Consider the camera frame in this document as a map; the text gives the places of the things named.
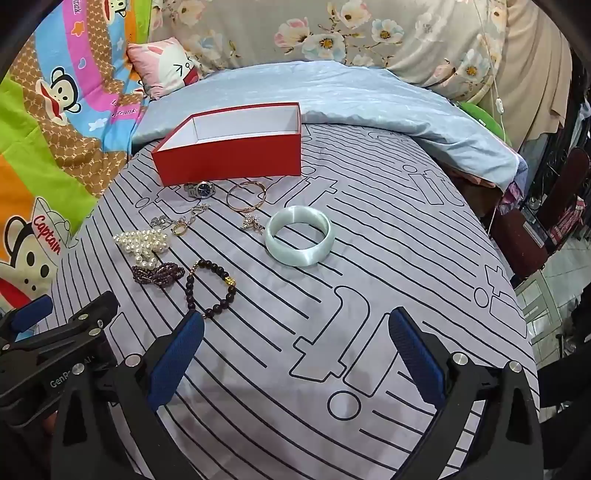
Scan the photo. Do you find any white cable with switch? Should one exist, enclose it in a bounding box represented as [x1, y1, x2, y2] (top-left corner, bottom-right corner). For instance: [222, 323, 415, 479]
[473, 0, 508, 139]

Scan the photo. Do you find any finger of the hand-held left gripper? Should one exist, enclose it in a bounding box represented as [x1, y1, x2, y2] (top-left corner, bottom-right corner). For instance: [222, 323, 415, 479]
[0, 295, 54, 344]
[9, 291, 120, 358]

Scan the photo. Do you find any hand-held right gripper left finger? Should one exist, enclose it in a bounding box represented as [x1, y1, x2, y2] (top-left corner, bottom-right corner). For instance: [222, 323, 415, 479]
[51, 309, 206, 480]

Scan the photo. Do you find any light blue blanket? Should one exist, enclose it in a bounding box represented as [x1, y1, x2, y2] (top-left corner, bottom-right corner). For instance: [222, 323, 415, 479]
[131, 61, 525, 191]

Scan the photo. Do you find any silver wristwatch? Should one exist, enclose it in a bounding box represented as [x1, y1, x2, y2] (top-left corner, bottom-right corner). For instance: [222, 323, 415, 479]
[183, 181, 215, 200]

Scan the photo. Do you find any gold chain necklace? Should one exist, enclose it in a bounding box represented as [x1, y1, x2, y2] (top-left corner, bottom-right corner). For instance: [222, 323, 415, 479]
[170, 203, 212, 237]

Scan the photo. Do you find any cartoon monkey printed sheet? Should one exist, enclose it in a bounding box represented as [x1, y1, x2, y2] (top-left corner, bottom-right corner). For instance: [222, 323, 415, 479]
[0, 0, 155, 319]

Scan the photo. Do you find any beige curtain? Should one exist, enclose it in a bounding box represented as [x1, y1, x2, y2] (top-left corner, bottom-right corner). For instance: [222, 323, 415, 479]
[489, 0, 575, 144]

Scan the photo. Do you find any white pearl bracelet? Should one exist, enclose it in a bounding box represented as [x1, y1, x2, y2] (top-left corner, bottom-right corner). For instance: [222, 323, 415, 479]
[113, 228, 169, 271]

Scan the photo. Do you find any pink cartoon pillow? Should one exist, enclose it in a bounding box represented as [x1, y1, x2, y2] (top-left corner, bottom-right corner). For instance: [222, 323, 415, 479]
[126, 38, 204, 100]

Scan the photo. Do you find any grey striped bed sheet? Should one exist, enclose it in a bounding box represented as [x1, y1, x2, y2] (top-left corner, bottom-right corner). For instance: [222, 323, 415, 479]
[34, 124, 541, 480]

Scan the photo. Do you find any green plastic object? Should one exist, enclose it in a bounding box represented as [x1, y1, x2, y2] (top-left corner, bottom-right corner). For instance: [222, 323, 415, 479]
[459, 102, 512, 147]

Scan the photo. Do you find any pale green jade bangle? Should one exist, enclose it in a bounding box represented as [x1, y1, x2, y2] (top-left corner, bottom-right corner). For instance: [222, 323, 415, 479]
[264, 206, 333, 266]

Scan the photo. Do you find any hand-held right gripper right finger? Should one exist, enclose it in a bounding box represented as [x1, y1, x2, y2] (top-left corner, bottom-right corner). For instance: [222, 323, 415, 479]
[387, 307, 544, 480]

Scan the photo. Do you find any red cardboard box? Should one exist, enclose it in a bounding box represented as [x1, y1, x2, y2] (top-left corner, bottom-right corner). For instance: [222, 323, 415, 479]
[151, 102, 303, 187]

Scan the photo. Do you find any gold bangle pair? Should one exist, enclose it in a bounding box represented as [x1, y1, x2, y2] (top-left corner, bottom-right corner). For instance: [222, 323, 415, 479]
[226, 182, 268, 214]

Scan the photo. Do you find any purple bead bracelet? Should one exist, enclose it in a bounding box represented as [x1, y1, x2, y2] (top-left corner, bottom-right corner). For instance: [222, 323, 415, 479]
[131, 261, 185, 289]

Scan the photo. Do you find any grey floral quilt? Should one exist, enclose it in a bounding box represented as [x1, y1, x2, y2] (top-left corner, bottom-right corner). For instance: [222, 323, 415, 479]
[148, 0, 509, 99]

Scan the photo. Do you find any dark bead bracelet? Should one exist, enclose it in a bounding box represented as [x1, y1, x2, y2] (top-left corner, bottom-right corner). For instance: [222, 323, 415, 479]
[184, 259, 237, 320]

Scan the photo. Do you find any dark red chair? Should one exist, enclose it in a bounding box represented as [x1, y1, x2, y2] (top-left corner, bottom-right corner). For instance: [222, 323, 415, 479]
[489, 148, 591, 278]

